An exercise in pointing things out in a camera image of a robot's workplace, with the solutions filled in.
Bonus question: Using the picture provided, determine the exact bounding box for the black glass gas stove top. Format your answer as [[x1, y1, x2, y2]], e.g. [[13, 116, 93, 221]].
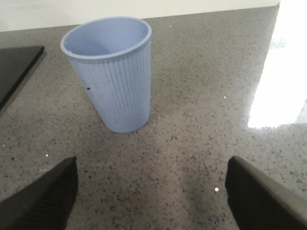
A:
[[0, 45, 45, 108]]

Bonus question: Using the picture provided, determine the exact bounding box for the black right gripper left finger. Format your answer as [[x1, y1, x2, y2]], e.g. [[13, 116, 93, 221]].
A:
[[0, 157, 78, 230]]

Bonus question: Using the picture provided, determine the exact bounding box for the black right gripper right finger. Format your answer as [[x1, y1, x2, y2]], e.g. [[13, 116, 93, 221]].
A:
[[225, 156, 307, 230]]

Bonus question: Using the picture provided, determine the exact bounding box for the light blue ribbed plastic cup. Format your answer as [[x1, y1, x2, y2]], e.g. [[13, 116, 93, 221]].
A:
[[60, 16, 152, 133]]

